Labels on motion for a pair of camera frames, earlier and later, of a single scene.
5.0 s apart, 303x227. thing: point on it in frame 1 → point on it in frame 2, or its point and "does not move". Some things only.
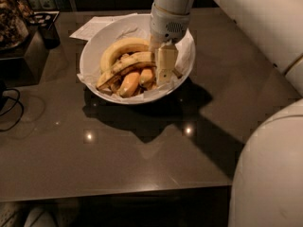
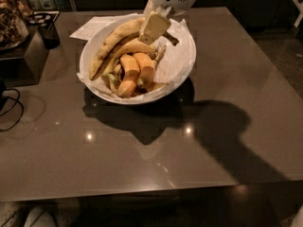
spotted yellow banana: x=124 y=63 → x=109 y=39
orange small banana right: x=146 y=77 does not move
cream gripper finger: x=167 y=58 → x=154 y=28
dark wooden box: x=23 y=64 does not move
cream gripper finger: x=154 y=44 → x=151 y=8
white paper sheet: x=89 y=28 does not move
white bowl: x=134 y=26 does not move
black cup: x=51 y=36 does not move
